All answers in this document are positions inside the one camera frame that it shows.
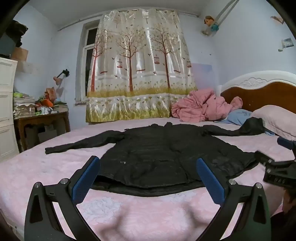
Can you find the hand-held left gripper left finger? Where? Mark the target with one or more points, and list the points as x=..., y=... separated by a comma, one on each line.
x=85, y=178

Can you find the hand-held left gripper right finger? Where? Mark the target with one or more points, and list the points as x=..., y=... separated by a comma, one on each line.
x=211, y=180

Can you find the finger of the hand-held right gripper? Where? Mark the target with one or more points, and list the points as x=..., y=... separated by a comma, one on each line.
x=263, y=158
x=286, y=142

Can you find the black padded jacket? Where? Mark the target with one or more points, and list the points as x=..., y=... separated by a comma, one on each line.
x=157, y=157

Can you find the person's right hand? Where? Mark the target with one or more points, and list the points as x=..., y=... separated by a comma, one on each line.
x=290, y=200

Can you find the pink pillow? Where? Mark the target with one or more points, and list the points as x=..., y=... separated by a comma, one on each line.
x=277, y=118

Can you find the bed with pink sheet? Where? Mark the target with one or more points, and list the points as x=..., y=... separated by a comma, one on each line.
x=46, y=166

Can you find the white and wooden headboard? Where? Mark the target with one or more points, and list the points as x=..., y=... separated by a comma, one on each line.
x=254, y=95

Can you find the grey box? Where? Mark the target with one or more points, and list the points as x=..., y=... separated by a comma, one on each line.
x=45, y=136

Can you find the wooden side table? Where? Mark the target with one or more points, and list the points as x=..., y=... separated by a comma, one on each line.
x=41, y=118

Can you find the pink quilt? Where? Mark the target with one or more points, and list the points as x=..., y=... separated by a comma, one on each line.
x=198, y=106

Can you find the orange toy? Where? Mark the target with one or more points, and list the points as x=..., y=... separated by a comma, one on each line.
x=47, y=100

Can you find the stack of folded fabrics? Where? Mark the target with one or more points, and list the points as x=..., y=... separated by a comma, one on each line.
x=23, y=104

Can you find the white drawer cabinet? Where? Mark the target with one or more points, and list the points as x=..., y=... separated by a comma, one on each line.
x=7, y=104

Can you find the tree print curtain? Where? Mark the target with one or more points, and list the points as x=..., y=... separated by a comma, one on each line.
x=138, y=69

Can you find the white framed window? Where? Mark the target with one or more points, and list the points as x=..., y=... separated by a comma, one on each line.
x=89, y=41

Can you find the hanging doll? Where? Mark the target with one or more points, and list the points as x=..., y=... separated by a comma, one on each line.
x=211, y=24

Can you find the cardboard box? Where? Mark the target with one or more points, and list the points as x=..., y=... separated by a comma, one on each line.
x=19, y=54

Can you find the curtain rod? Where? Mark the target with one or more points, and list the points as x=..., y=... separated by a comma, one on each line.
x=76, y=23

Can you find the black bag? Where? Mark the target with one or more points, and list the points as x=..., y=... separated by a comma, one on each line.
x=13, y=34

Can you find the wall photo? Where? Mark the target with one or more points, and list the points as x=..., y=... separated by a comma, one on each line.
x=286, y=43

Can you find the torn wall sticker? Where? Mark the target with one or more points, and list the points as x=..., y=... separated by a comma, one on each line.
x=277, y=19

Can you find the grey wall pipes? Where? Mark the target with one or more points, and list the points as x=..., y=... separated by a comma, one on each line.
x=227, y=10

